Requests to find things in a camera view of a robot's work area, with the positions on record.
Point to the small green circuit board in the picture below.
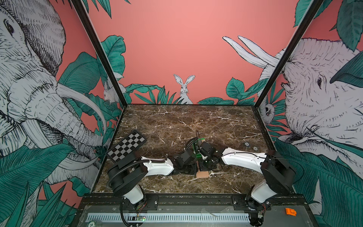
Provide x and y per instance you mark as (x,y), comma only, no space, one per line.
(141,218)

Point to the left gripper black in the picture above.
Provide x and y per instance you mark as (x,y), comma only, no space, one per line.
(194,165)

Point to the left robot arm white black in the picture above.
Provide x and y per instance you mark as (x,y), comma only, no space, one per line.
(125,175)

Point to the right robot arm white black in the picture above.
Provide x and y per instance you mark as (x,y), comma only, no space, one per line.
(278,174)

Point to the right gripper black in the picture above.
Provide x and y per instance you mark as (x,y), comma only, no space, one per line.
(201,167)

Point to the white slotted cable duct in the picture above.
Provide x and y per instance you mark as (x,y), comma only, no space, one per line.
(171,217)

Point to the tan leather card holder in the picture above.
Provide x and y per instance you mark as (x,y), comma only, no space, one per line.
(202,174)

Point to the green plastic tray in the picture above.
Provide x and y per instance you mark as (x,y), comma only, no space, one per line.
(196,146)

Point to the black mounting rail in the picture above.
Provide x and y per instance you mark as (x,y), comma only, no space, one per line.
(156,201)

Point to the orange connector block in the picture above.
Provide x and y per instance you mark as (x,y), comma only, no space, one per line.
(291,212)

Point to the checkerboard calibration plate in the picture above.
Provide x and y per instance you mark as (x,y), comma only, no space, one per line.
(132,142)

